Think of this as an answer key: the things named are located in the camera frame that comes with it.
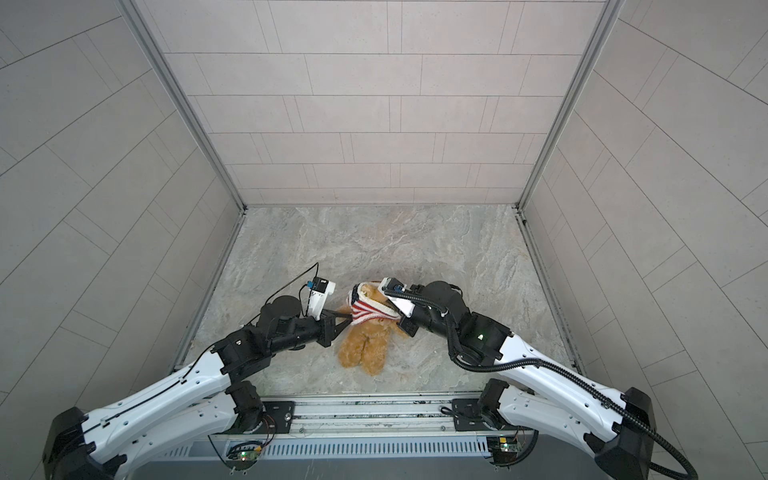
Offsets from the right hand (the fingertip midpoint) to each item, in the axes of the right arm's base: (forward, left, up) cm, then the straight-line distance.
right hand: (387, 300), depth 69 cm
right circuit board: (-28, -25, -23) cm, 44 cm away
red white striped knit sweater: (-2, +5, +1) cm, 6 cm away
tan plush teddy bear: (-4, +7, -15) cm, 17 cm away
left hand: (-3, +7, -4) cm, 9 cm away
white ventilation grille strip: (-27, -8, -22) cm, 36 cm away
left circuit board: (-25, +33, -18) cm, 46 cm away
